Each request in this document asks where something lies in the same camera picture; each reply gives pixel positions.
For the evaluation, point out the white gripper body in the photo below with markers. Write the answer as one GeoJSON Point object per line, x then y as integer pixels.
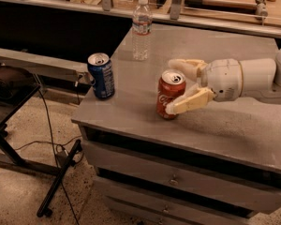
{"type": "Point", "coordinates": [223, 79]}

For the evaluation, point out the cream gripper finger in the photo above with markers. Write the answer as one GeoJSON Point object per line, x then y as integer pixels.
{"type": "Point", "coordinates": [194, 98]}
{"type": "Point", "coordinates": [191, 68]}

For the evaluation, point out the red coke can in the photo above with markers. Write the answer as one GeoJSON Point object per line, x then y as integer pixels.
{"type": "Point", "coordinates": [170, 86]}

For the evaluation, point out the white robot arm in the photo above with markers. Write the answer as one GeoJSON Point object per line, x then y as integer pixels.
{"type": "Point", "coordinates": [261, 79]}

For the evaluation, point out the clear plastic water bottle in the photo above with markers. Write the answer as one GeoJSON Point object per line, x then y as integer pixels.
{"type": "Point", "coordinates": [141, 30]}

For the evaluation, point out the blue pepsi can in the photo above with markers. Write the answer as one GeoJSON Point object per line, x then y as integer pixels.
{"type": "Point", "coordinates": [100, 67]}

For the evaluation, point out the grey drawer cabinet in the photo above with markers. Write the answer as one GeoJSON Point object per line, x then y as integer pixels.
{"type": "Point", "coordinates": [240, 138]}

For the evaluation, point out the top grey drawer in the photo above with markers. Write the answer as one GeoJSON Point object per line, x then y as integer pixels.
{"type": "Point", "coordinates": [226, 189]}

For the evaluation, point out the grey drawer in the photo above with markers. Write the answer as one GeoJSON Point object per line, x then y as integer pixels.
{"type": "Point", "coordinates": [226, 189]}
{"type": "Point", "coordinates": [160, 209]}

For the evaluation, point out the middle grey drawer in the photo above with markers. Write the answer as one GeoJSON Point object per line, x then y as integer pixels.
{"type": "Point", "coordinates": [160, 209]}

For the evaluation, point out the black side stand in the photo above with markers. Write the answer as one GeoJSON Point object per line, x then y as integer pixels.
{"type": "Point", "coordinates": [17, 85]}

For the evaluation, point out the grey metal bench rail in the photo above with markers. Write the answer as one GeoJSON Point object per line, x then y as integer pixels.
{"type": "Point", "coordinates": [46, 66]}

